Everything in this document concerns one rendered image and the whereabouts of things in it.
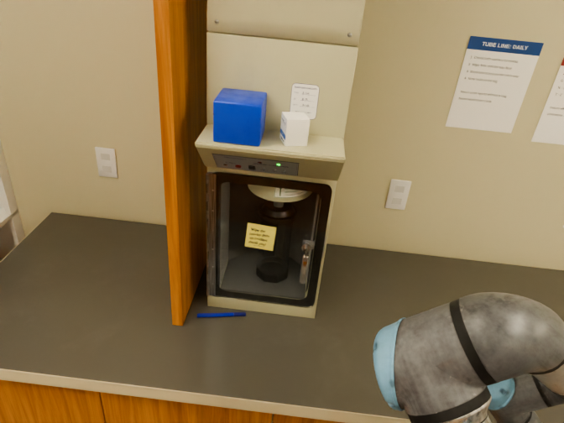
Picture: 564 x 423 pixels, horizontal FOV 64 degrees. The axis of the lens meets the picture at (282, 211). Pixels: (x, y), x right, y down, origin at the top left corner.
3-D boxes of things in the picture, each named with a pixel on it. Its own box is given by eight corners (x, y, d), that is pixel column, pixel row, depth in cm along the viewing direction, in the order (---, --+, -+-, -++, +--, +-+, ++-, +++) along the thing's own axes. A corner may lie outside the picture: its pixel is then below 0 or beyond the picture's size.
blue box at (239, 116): (221, 126, 104) (222, 86, 99) (264, 130, 103) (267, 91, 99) (212, 142, 95) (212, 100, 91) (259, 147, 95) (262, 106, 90)
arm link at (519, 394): (522, 353, 89) (542, 385, 93) (467, 369, 94) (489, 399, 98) (535, 388, 82) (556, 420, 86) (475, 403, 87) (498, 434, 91)
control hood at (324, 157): (206, 162, 110) (206, 122, 105) (338, 176, 109) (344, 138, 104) (194, 183, 100) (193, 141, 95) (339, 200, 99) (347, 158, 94)
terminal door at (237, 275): (210, 294, 131) (209, 170, 110) (314, 306, 130) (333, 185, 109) (209, 295, 130) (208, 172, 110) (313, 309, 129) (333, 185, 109)
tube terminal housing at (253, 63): (222, 256, 155) (227, 16, 116) (316, 267, 154) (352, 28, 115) (206, 305, 134) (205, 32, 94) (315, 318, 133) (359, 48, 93)
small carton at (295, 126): (279, 138, 100) (281, 112, 97) (300, 137, 102) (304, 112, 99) (284, 146, 96) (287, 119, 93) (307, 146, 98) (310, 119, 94)
